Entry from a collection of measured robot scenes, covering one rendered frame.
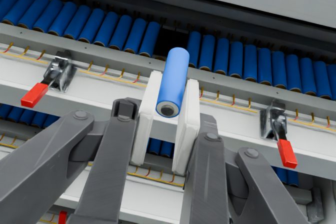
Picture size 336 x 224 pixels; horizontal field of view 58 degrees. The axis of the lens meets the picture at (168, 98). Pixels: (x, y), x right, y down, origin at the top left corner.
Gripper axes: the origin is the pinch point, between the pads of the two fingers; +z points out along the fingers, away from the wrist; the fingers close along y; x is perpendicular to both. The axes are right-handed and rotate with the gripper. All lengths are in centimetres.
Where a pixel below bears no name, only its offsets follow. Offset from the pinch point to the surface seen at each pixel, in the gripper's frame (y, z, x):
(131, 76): -4.9, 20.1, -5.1
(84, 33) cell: -12.3, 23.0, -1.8
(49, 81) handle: -12.9, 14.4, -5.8
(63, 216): -13.0, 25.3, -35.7
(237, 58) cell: 8.3, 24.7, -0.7
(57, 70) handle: -13.1, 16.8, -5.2
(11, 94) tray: -18.6, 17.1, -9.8
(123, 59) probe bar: -6.3, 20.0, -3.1
